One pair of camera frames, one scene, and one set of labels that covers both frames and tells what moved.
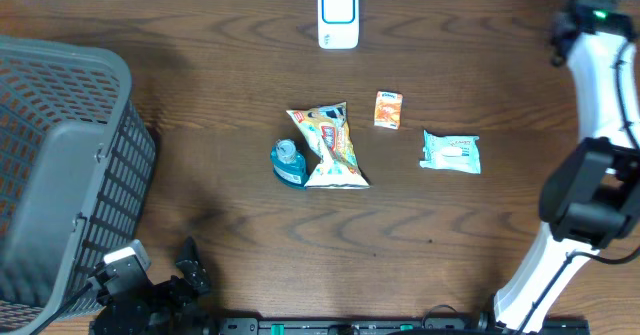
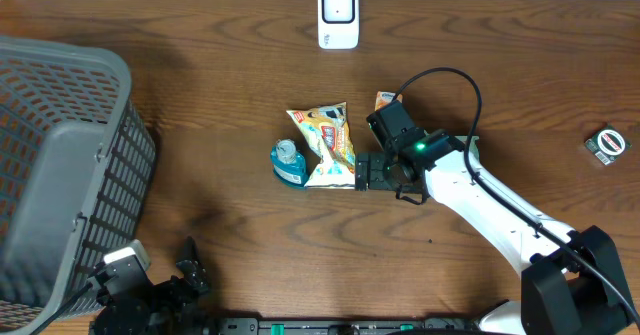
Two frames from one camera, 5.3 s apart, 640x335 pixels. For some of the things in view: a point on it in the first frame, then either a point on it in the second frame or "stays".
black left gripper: (195, 272) stays
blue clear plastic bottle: (289, 167) stays
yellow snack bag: (326, 129) stays
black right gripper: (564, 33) to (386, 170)
